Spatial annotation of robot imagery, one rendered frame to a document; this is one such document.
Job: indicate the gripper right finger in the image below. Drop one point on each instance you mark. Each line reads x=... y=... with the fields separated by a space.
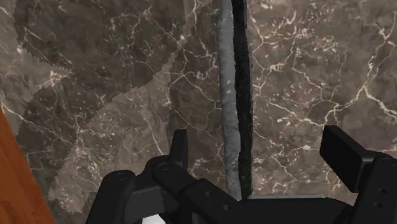
x=372 y=176

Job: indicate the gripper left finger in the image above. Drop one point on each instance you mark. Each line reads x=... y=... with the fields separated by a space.
x=173 y=186

